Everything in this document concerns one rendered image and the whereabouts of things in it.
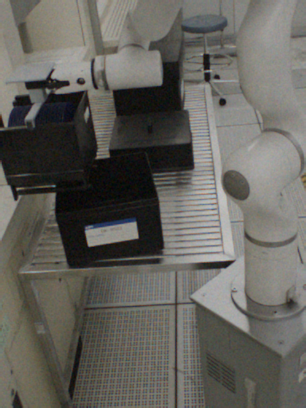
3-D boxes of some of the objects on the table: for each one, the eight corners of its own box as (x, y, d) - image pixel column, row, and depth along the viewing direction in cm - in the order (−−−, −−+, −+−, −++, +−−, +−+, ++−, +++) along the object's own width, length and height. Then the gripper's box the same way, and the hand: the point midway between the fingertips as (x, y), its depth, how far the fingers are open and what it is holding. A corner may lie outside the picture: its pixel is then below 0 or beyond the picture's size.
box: (182, 120, 218) (178, 60, 204) (115, 124, 222) (105, 66, 208) (186, 94, 241) (182, 39, 228) (125, 98, 245) (117, 45, 232)
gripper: (101, 48, 134) (31, 55, 136) (92, 69, 120) (13, 76, 122) (106, 76, 138) (37, 83, 140) (97, 100, 124) (21, 107, 126)
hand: (34, 80), depth 131 cm, fingers closed on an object, 3 cm apart
